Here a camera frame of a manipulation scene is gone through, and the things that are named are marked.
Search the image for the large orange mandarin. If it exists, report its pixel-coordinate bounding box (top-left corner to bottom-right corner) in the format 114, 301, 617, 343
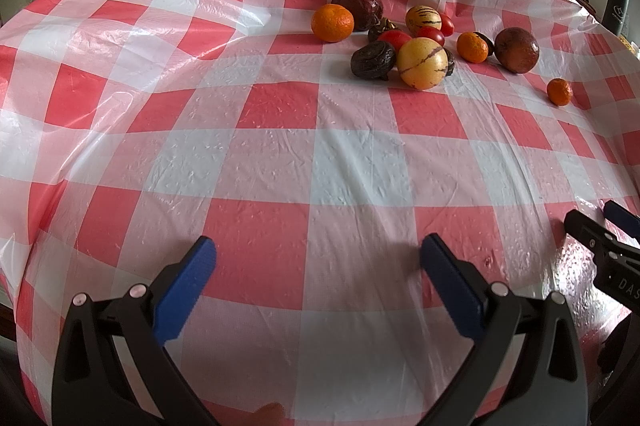
310, 4, 355, 43

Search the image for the small orange mandarin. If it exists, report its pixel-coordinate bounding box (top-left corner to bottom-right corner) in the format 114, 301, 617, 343
546, 78, 573, 107

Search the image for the dark mangosteen back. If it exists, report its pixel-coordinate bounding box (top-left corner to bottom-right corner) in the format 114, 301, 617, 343
368, 17, 398, 43

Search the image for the small striped yellow melon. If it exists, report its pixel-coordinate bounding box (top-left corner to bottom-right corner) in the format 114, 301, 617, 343
405, 5, 442, 36

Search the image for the round purple passion fruit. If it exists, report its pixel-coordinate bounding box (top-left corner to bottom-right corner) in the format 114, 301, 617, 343
495, 27, 540, 73

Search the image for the medium orange mandarin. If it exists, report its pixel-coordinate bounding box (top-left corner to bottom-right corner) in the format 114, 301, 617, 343
456, 32, 489, 64

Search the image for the red tomato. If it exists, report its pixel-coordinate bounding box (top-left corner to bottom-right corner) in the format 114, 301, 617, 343
378, 30, 412, 53
416, 26, 446, 46
440, 14, 454, 36

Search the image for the large striped yellow melon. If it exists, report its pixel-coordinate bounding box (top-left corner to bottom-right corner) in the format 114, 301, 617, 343
396, 38, 448, 90

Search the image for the black thermos bottle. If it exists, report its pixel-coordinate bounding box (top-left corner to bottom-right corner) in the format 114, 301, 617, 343
601, 0, 629, 36

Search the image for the wrinkled red apple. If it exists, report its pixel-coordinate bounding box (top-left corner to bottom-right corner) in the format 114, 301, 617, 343
331, 0, 384, 32

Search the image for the dark mangosteen front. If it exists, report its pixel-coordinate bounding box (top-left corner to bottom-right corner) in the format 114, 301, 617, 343
350, 41, 396, 81

